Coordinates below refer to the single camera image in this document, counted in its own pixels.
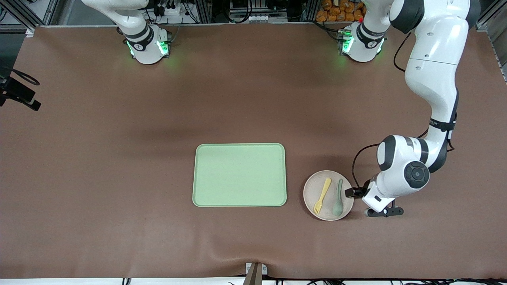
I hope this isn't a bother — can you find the beige round plate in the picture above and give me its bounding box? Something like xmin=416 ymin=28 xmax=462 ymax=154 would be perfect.
xmin=303 ymin=170 xmax=355 ymax=221

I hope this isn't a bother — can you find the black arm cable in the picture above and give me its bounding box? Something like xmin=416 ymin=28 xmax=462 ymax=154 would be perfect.
xmin=352 ymin=32 xmax=456 ymax=190
xmin=0 ymin=65 xmax=41 ymax=86

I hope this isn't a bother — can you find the brown table mat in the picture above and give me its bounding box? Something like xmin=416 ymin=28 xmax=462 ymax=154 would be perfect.
xmin=0 ymin=22 xmax=507 ymax=280

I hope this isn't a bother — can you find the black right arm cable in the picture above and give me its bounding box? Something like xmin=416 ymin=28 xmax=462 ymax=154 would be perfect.
xmin=0 ymin=65 xmax=41 ymax=86

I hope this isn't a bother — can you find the orange packaged snacks pile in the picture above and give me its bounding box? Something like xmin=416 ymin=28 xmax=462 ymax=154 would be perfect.
xmin=316 ymin=0 xmax=367 ymax=23

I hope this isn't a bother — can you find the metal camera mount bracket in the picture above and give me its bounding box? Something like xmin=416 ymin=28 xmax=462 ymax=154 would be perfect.
xmin=242 ymin=262 xmax=268 ymax=285

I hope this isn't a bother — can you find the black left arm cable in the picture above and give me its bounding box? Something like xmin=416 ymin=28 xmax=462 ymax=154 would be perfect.
xmin=352 ymin=32 xmax=456 ymax=190

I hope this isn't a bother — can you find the light green rectangular tray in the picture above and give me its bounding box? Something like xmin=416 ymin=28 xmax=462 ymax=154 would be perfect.
xmin=192 ymin=143 xmax=287 ymax=207

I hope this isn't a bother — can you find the white power strip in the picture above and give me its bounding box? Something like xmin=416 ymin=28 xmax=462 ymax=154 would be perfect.
xmin=160 ymin=3 xmax=190 ymax=17

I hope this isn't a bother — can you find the yellow plastic fork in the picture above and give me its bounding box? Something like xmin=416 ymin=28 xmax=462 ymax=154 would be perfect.
xmin=313 ymin=178 xmax=332 ymax=216

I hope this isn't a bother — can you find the grey-green plastic spoon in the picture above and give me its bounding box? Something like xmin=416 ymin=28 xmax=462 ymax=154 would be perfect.
xmin=331 ymin=179 xmax=344 ymax=217

